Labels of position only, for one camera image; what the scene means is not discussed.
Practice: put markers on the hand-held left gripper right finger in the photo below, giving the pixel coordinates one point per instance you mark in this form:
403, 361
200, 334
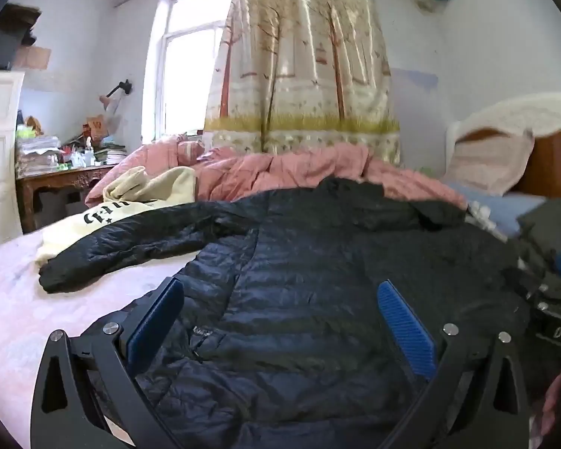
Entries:
406, 332

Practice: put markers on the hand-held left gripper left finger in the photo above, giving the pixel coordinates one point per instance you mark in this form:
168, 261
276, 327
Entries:
156, 318

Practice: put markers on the black puffer jacket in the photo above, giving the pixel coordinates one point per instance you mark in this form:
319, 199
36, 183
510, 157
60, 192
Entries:
285, 266

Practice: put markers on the stack of folded dark clothes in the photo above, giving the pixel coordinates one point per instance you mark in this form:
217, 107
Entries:
551, 229

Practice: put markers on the person's right hand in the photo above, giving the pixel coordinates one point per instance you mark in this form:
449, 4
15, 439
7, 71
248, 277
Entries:
558, 393

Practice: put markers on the cream printed sweatshirt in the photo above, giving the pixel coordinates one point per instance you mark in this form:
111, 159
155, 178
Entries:
135, 191

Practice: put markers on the blue pillow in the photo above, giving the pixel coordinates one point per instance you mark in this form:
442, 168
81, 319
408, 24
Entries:
509, 210

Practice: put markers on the carved wooden desk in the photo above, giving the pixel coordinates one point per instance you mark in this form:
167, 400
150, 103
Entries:
60, 180

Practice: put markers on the stack of books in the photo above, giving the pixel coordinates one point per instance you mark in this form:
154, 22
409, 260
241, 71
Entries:
112, 154

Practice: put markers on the white and wooden headboard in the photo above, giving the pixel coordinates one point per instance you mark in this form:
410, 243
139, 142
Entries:
556, 159

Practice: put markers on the white bottle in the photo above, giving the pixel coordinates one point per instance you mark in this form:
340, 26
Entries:
89, 154

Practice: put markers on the pink duvet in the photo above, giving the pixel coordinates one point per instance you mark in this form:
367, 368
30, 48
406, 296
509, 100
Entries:
262, 173

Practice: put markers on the pink pillow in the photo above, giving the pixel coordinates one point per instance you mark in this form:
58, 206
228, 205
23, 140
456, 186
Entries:
491, 159

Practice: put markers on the brown paper bag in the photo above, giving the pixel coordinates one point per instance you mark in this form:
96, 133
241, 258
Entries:
97, 126

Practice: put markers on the pile of papers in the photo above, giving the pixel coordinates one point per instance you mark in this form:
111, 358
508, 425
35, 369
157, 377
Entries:
37, 149

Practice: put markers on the black desk lamp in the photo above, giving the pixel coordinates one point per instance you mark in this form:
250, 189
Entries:
121, 88

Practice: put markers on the white framed window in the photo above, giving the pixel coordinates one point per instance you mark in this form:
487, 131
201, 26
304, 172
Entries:
187, 79

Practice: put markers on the brown cardboard piece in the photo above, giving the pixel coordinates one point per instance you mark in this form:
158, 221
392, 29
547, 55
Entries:
32, 56

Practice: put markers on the tree print curtain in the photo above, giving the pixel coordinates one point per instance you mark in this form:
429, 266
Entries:
299, 56

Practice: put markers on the black bag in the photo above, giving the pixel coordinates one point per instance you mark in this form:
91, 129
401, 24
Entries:
4, 42

